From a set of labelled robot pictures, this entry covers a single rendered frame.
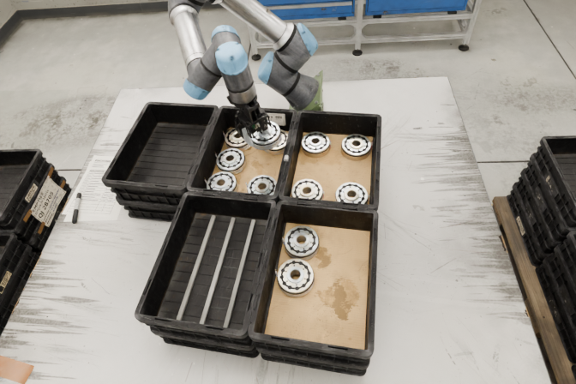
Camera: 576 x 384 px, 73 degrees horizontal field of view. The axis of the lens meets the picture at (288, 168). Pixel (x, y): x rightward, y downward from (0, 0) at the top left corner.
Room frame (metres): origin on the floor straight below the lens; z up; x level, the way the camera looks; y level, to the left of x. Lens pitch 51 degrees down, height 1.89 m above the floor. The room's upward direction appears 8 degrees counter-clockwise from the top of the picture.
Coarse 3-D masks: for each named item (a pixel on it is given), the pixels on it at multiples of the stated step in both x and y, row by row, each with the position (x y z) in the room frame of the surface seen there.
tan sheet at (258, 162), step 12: (288, 132) 1.05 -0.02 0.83; (252, 156) 0.95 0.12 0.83; (264, 156) 0.94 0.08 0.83; (276, 156) 0.93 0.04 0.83; (216, 168) 0.91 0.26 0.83; (252, 168) 0.89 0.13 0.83; (264, 168) 0.88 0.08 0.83; (276, 168) 0.88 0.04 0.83; (240, 180) 0.85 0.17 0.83; (276, 180) 0.82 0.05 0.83
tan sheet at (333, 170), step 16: (336, 144) 0.95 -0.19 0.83; (304, 160) 0.90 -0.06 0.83; (320, 160) 0.89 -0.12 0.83; (336, 160) 0.88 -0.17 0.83; (352, 160) 0.87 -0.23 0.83; (368, 160) 0.86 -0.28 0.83; (304, 176) 0.83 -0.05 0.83; (320, 176) 0.82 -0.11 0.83; (336, 176) 0.81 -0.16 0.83; (352, 176) 0.80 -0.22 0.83; (368, 176) 0.79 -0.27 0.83; (368, 192) 0.72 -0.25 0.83
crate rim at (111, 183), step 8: (152, 104) 1.20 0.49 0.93; (160, 104) 1.19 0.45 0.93; (168, 104) 1.19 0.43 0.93; (176, 104) 1.18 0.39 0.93; (184, 104) 1.17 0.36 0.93; (192, 104) 1.17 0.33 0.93; (144, 112) 1.16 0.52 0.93; (216, 112) 1.10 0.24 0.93; (136, 120) 1.12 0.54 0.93; (208, 128) 1.02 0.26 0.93; (128, 136) 1.04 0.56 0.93; (200, 144) 0.95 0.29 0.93; (120, 152) 0.96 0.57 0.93; (200, 152) 0.91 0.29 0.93; (112, 160) 0.93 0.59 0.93; (112, 168) 0.90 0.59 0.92; (192, 168) 0.84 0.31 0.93; (104, 176) 0.86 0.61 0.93; (112, 184) 0.82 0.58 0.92; (120, 184) 0.82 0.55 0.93; (128, 184) 0.81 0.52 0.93; (136, 184) 0.81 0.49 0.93; (144, 184) 0.80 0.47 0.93; (152, 184) 0.80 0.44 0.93; (160, 184) 0.79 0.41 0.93; (184, 184) 0.78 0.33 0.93; (168, 192) 0.77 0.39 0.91; (176, 192) 0.76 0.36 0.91; (184, 192) 0.76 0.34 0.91
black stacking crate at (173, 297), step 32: (192, 224) 0.69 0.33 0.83; (224, 224) 0.68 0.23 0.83; (256, 224) 0.66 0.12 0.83; (192, 256) 0.58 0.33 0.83; (256, 256) 0.55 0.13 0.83; (160, 288) 0.47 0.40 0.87; (192, 288) 0.47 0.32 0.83; (224, 288) 0.46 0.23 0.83; (192, 320) 0.38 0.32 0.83; (224, 320) 0.37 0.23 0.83
